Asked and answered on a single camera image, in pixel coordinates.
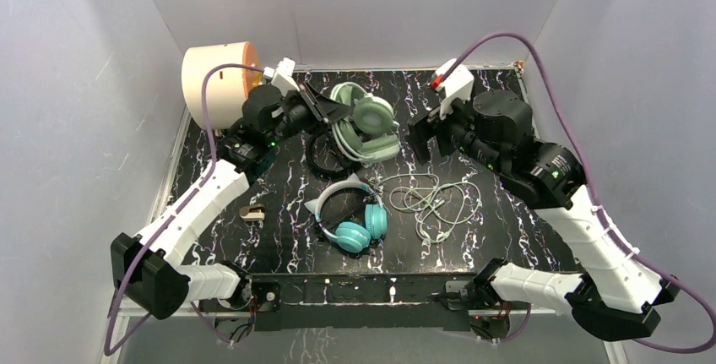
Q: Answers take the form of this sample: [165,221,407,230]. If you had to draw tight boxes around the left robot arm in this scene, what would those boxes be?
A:
[111,84,351,320]

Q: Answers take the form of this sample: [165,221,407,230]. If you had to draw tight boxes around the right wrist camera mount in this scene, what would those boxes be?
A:
[430,58,475,120]

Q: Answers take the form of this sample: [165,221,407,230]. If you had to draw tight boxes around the green headphones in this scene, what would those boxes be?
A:
[329,82,400,165]

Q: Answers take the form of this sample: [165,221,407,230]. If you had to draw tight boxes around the small tan white clip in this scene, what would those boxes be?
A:
[239,204,266,222]

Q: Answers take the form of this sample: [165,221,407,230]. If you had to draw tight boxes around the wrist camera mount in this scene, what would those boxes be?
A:
[263,57,299,97]
[430,58,475,120]

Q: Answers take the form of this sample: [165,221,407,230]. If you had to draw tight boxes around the teal cat-ear headphones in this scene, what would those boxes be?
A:
[305,174,388,254]

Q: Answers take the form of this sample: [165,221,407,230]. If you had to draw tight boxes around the black headphones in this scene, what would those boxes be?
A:
[305,130,362,180]

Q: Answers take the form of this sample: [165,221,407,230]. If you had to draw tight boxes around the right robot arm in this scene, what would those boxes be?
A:
[408,90,678,342]

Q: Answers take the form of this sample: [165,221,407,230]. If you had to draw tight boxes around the green headphone cable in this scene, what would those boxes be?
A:
[329,121,483,243]

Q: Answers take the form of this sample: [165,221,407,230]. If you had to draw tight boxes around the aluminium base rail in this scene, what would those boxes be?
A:
[100,273,627,364]

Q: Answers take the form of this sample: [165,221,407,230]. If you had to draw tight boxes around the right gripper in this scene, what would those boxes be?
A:
[401,90,503,175]

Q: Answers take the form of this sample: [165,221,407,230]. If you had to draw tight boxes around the cream cylindrical drum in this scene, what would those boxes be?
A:
[182,41,262,130]

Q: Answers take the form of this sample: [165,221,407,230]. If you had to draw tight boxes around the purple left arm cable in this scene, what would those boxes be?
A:
[102,62,268,357]

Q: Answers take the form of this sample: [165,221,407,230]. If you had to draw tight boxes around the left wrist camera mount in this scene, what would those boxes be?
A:
[263,57,299,97]

